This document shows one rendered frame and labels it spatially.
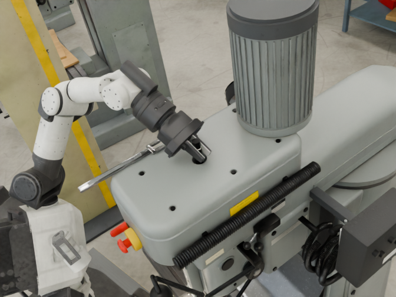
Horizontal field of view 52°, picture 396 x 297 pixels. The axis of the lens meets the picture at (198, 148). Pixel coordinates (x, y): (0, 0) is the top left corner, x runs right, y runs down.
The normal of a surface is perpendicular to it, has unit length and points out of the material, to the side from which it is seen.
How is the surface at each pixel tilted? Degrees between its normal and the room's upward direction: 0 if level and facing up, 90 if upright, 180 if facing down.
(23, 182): 61
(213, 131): 0
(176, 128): 31
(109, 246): 0
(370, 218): 0
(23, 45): 90
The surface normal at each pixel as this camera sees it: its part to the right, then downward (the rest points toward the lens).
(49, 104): -0.61, 0.06
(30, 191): -0.22, 0.27
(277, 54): -0.02, 0.70
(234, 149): -0.14, -0.72
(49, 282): 0.57, -0.07
